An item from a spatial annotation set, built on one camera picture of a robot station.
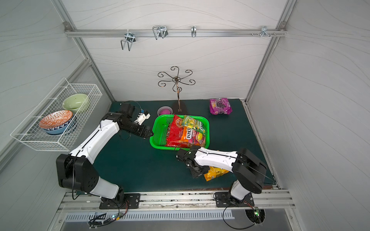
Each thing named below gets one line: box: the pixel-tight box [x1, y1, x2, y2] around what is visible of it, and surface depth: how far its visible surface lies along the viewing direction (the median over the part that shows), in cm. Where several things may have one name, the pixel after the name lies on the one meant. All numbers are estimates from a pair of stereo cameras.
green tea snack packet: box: [182, 115, 208, 136], surface depth 93 cm
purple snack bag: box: [209, 97, 233, 116], surface depth 113 cm
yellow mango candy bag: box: [203, 166, 230, 182], surface depth 79 cm
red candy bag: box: [166, 114, 192, 149], surface depth 91 cm
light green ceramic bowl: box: [62, 93, 88, 114], surface depth 73 cm
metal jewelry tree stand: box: [158, 65, 196, 113], surface depth 92 cm
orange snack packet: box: [180, 125, 206, 147], surface depth 89 cm
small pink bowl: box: [157, 105, 173, 116], surface depth 110 cm
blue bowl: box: [41, 116, 75, 136], surface depth 59 cm
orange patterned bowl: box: [39, 109, 73, 129], surface depth 64 cm
